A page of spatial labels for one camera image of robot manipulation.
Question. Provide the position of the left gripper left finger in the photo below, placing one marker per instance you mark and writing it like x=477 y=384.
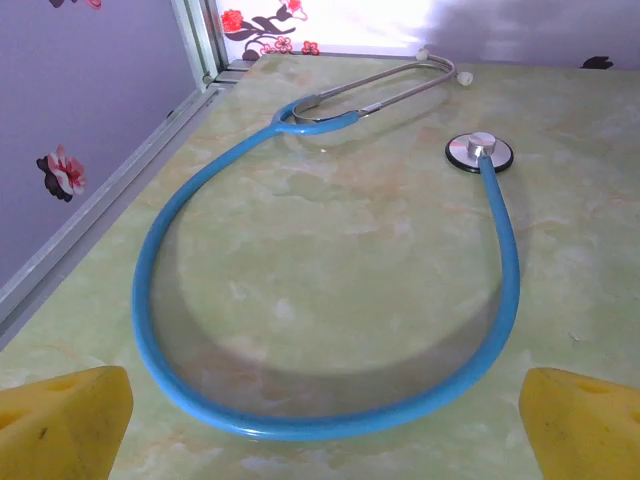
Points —
x=65 y=425

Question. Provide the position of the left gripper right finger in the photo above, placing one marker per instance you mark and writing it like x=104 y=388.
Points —
x=585 y=430

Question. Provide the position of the blue stethoscope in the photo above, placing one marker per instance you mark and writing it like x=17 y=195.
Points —
x=141 y=300

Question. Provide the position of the aluminium table side rail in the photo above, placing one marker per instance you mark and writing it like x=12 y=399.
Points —
x=100 y=205

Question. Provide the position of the aluminium frame post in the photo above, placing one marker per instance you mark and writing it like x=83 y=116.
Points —
x=200 y=40

